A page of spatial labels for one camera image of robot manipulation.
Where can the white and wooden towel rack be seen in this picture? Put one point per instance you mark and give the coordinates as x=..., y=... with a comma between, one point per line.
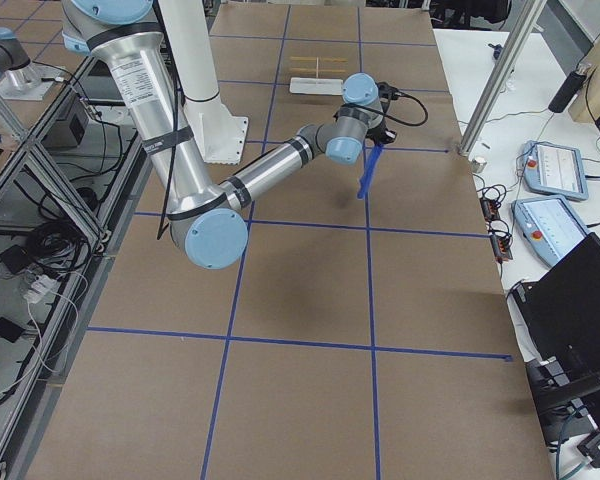
x=317, y=75

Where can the aluminium camera frame post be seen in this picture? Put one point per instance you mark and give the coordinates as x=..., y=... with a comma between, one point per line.
x=513, y=46

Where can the blue teach pendant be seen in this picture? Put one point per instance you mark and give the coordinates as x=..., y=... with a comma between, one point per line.
x=550, y=225
x=554, y=169

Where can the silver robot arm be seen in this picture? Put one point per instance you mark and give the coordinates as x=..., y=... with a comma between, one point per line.
x=13, y=57
x=160, y=59

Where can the grey control box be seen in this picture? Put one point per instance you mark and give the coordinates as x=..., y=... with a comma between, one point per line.
x=69, y=128

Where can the blue microfiber towel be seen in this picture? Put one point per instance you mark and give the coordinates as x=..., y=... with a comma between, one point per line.
x=366, y=179

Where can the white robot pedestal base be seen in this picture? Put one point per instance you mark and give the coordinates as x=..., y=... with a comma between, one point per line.
x=219, y=135

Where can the near blue teach pendant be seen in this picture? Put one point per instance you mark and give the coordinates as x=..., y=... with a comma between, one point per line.
x=550, y=225

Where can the far blue teach pendant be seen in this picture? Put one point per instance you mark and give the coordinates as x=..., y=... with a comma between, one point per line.
x=554, y=169

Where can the black usb hub far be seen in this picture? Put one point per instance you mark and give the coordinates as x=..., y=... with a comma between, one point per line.
x=490, y=209

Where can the black usb hub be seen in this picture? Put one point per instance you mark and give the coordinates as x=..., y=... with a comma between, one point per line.
x=490, y=209
x=501, y=250

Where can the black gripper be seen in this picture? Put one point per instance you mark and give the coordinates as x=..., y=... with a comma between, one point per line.
x=380, y=135

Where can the black power adapter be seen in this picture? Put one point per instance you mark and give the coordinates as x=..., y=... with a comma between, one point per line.
x=9, y=330

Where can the black usb hub near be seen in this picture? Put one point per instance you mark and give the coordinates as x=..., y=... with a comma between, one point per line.
x=501, y=250

